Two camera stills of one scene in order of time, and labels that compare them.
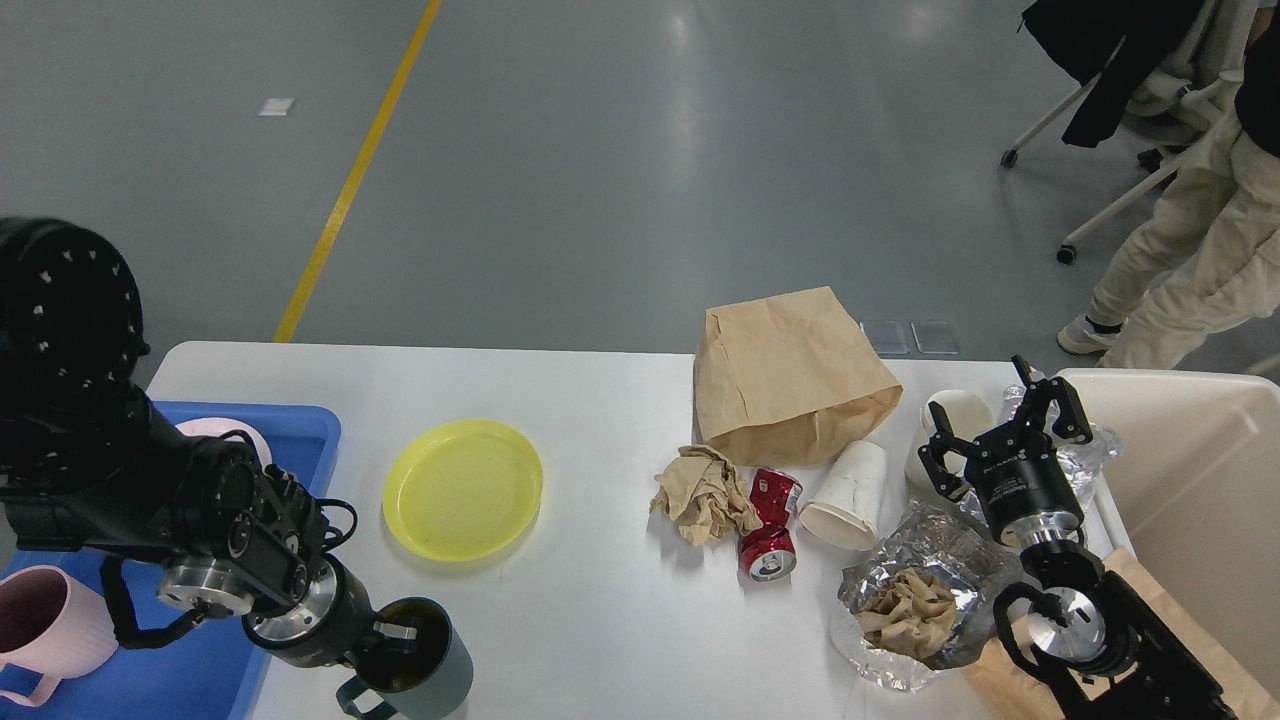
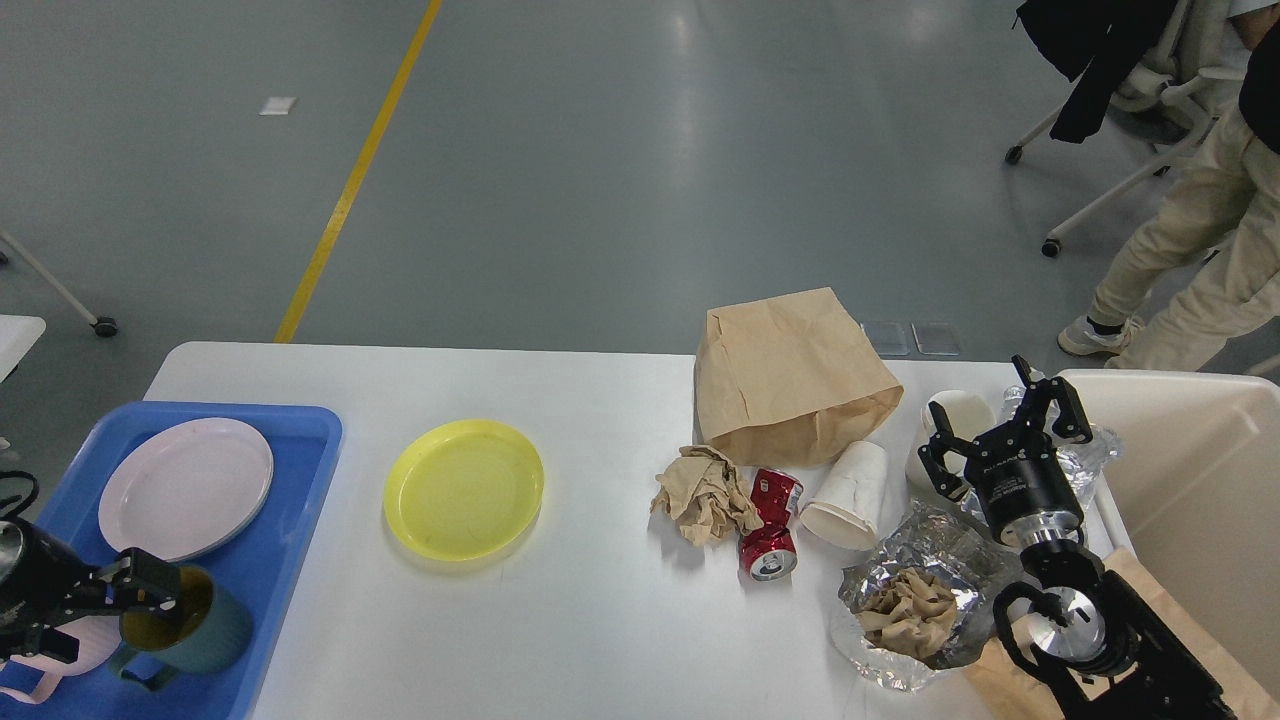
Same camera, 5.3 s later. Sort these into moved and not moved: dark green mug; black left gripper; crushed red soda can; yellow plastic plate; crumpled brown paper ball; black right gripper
Moved: dark green mug; black left gripper
Not moved: black right gripper; crushed red soda can; yellow plastic plate; crumpled brown paper ball
